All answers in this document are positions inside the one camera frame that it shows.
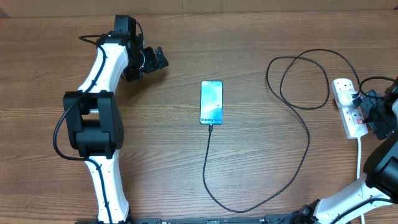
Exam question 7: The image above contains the blue Galaxy S24 smartphone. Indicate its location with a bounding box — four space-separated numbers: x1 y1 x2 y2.
200 80 223 125

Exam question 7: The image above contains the black USB charging cable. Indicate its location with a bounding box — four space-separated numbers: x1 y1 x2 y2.
202 49 362 214

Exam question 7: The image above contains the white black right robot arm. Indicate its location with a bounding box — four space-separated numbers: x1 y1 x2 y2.
290 78 397 223

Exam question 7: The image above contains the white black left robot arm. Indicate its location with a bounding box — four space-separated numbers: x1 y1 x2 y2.
55 15 169 223

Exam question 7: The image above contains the white charger plug adapter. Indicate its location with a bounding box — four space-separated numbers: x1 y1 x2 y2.
335 90 358 108

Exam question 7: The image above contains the white power strip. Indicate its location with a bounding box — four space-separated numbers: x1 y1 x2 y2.
331 78 368 139

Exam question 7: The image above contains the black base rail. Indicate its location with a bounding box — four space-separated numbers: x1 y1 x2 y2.
74 213 299 224

